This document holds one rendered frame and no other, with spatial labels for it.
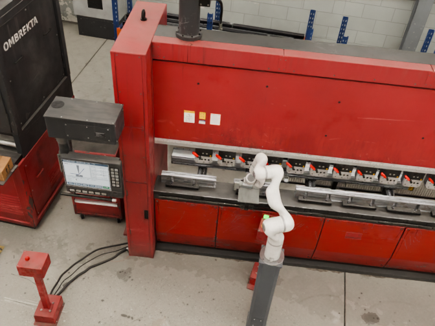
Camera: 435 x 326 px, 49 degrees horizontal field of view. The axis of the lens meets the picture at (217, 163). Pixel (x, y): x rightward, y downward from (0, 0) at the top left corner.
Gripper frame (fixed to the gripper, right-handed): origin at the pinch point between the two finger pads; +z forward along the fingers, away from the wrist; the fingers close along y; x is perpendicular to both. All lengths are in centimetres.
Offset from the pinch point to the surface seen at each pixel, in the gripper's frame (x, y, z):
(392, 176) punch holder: -17, -120, -11
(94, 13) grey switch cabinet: -282, 265, 318
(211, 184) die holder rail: 4.5, 33.0, 16.5
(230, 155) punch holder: -19.2, 19.0, -14.2
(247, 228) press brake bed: 39, -5, 39
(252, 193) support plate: 9.8, -4.4, 0.3
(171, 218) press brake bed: 39, 68, 39
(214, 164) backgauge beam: -16.1, 32.7, 30.5
